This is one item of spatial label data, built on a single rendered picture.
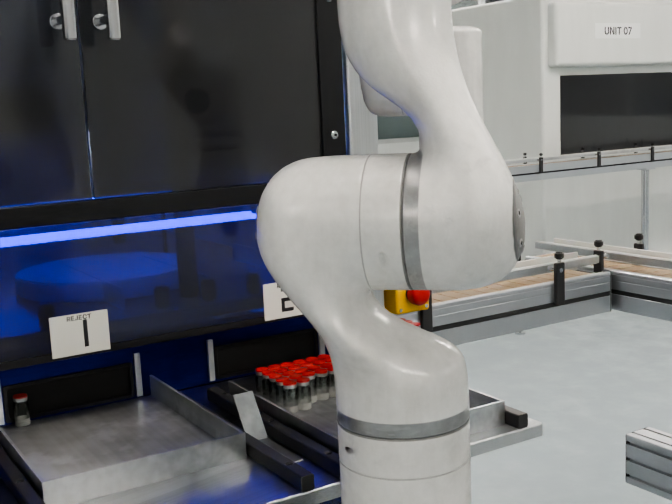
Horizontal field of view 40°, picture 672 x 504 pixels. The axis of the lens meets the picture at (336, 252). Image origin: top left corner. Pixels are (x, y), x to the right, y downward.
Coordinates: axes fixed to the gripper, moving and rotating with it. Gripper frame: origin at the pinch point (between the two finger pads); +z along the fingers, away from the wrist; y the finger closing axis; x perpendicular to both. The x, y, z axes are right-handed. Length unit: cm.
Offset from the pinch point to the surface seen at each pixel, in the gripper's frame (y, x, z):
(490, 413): -3.6, 2.4, 20.1
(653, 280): -82, -36, 18
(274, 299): 9.3, -34.9, 8.0
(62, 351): 44, -35, 10
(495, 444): -2.2, 4.9, 23.4
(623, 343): -302, -237, 110
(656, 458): -85, -36, 59
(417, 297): -16.8, -31.6, 11.1
